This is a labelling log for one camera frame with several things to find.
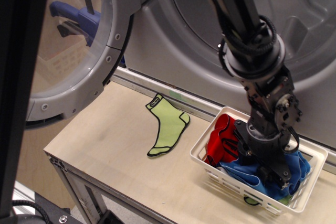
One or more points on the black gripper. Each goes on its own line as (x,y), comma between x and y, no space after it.
(268,152)

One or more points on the white plastic laundry basket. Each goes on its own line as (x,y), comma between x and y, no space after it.
(316,157)

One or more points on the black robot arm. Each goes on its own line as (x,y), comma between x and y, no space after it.
(254,54)

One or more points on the grey toy washing machine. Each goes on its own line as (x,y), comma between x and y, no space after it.
(175,42)

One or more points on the grey round machine door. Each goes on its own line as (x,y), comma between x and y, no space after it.
(69,75)

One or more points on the light blue felt cloth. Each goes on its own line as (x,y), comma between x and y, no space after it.
(247,174)

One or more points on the green sock in basket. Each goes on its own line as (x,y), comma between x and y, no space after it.
(253,202)

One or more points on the red felt shirt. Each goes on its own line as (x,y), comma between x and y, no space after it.
(223,144)

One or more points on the green felt sock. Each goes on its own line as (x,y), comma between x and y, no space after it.
(172,123)

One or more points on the blue bar clamp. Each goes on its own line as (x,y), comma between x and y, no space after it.
(80,21)

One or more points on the aluminium table frame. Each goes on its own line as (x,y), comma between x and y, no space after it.
(88,194)

